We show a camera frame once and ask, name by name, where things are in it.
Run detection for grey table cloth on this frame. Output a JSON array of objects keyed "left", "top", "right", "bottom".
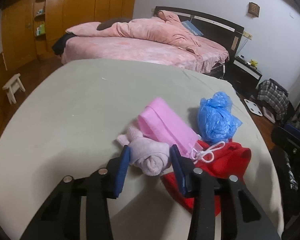
[{"left": 0, "top": 59, "right": 284, "bottom": 239}]

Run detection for black headboard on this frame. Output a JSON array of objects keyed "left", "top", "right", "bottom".
[{"left": 153, "top": 6, "right": 244, "bottom": 62}]

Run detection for white bathroom scale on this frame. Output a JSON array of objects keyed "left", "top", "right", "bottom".
[{"left": 243, "top": 99, "right": 263, "bottom": 116}]

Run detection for blue plastic bag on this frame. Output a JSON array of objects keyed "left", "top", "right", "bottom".
[{"left": 197, "top": 92, "right": 242, "bottom": 145}]

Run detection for black nightstand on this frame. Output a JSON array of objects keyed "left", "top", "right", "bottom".
[{"left": 225, "top": 56, "right": 262, "bottom": 98}]

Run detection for black clothing on bed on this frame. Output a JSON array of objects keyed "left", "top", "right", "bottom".
[{"left": 52, "top": 33, "right": 76, "bottom": 56}]

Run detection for wooden wardrobe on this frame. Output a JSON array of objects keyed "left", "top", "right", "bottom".
[{"left": 1, "top": 0, "right": 135, "bottom": 71}]

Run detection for bed with pink sheet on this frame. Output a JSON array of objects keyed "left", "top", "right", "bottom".
[{"left": 61, "top": 36, "right": 230, "bottom": 74}]

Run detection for blue pillow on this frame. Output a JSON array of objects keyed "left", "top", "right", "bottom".
[{"left": 182, "top": 20, "right": 204, "bottom": 37}]

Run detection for pink duvet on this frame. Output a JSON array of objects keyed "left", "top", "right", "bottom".
[{"left": 66, "top": 10, "right": 201, "bottom": 54}]

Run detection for pink knitted cloth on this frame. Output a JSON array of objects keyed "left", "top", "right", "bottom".
[{"left": 136, "top": 96, "right": 226, "bottom": 165}]

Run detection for white wooden stool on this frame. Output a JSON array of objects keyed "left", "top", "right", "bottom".
[{"left": 2, "top": 73, "right": 26, "bottom": 105}]

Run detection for plaid bag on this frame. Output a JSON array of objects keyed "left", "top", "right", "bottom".
[{"left": 257, "top": 80, "right": 290, "bottom": 121}]

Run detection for yellow plush toy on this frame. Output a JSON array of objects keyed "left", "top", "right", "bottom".
[{"left": 250, "top": 60, "right": 258, "bottom": 68}]

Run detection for pale pink socks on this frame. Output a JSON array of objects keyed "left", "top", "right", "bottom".
[{"left": 117, "top": 123, "right": 171, "bottom": 177}]

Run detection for red cloth garment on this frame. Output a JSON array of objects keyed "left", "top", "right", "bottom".
[{"left": 161, "top": 141, "right": 251, "bottom": 213}]

